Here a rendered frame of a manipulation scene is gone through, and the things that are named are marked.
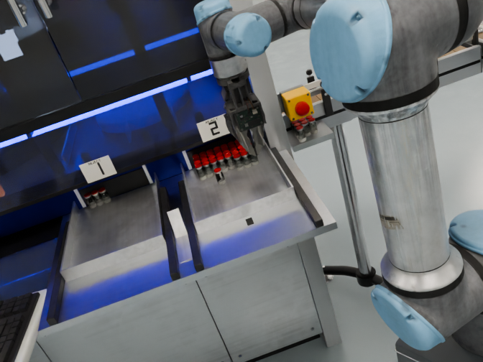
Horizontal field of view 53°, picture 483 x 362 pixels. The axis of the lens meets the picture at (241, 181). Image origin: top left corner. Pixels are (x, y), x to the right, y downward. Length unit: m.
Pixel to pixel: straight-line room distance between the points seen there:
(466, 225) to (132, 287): 0.71
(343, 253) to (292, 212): 1.21
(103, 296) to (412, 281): 0.70
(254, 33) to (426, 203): 0.43
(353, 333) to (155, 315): 0.78
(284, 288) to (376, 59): 1.29
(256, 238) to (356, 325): 1.01
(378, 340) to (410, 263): 1.30
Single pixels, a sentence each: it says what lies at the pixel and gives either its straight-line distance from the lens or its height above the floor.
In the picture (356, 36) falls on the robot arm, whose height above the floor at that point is 1.40.
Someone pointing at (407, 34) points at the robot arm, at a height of 1.38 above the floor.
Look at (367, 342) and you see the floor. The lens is 2.01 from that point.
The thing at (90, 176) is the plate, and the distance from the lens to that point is 1.42.
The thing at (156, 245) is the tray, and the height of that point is 0.89.
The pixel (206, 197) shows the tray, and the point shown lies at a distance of 1.34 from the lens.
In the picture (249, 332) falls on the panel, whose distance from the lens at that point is 1.84.
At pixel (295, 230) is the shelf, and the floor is 0.88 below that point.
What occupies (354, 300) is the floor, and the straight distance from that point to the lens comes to 2.15.
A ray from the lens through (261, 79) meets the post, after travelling 1.36.
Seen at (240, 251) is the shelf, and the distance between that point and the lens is 1.12.
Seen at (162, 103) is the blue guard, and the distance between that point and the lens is 1.33.
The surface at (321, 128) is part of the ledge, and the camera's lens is 1.52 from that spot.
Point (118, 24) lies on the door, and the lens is 1.29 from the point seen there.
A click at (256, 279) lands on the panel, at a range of 1.69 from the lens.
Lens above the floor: 1.56
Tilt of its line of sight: 30 degrees down
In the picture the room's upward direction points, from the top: 19 degrees counter-clockwise
